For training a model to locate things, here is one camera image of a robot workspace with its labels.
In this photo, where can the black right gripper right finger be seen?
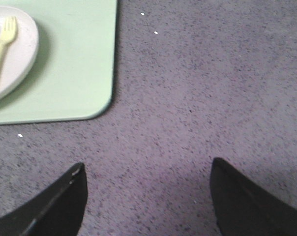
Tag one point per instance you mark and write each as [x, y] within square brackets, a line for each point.
[242, 208]

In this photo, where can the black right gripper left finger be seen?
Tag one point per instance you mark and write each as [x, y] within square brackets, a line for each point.
[56, 211]

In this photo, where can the white round plate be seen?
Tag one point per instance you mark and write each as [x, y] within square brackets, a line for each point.
[20, 55]

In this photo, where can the yellow plastic fork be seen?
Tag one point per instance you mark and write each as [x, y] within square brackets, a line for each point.
[8, 34]

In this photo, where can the light green tray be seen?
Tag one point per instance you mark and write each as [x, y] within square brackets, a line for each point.
[72, 77]

